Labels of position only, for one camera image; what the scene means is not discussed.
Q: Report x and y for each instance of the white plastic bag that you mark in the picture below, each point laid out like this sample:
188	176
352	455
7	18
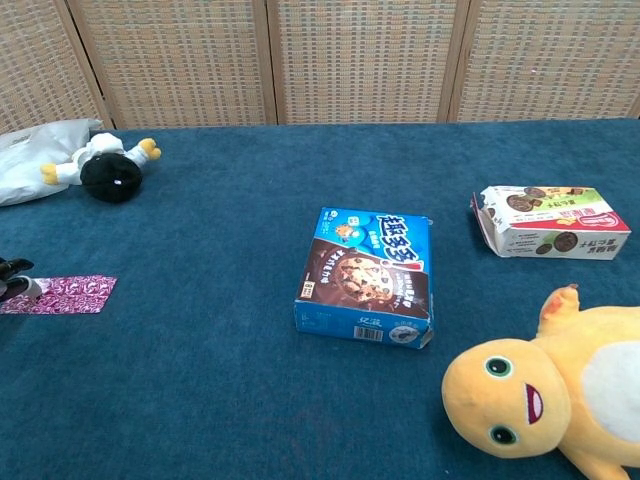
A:
25	160

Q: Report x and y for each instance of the white green red biscuit box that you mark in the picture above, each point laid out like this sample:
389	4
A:
555	220

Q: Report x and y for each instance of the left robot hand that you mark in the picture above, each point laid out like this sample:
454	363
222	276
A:
17	285

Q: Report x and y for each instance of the blue chocolate chip cookie box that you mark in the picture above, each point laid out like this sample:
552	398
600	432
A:
360	270

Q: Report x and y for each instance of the woven rattan screen panel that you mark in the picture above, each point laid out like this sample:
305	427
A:
175	60
550	60
35	65
365	60

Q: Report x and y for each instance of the yellow plush dinosaur toy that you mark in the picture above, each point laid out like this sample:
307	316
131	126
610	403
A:
500	400

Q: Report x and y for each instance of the black headed white plush doll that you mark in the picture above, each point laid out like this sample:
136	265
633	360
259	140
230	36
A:
110	177

